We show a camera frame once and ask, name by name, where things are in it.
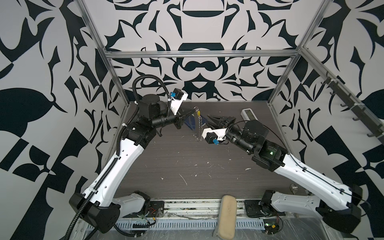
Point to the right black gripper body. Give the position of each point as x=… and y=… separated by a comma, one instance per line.
x=230, y=122

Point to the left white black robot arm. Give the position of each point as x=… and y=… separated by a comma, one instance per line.
x=97, y=205

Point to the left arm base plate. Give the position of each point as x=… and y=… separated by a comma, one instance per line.
x=156, y=208

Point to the wall hook rack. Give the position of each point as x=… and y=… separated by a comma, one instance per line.
x=351, y=102

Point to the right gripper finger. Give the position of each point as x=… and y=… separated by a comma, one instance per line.
x=215, y=118
x=215, y=124

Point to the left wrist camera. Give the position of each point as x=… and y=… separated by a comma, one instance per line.
x=177, y=97

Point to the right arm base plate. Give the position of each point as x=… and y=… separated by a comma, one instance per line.
x=253, y=207

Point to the small circuit board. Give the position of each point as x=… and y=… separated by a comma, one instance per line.
x=272, y=226

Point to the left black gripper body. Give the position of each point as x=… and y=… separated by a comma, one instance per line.
x=176, y=120

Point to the beige pencil case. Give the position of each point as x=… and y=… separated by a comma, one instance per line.
x=227, y=218

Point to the small silver round object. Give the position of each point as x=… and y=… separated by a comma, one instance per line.
x=294, y=188

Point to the blue book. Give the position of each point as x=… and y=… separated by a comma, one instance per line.
x=190, y=122

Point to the white digital clock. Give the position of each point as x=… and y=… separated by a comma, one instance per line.
x=248, y=115

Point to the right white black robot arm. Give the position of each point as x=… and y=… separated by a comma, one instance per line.
x=335, y=203

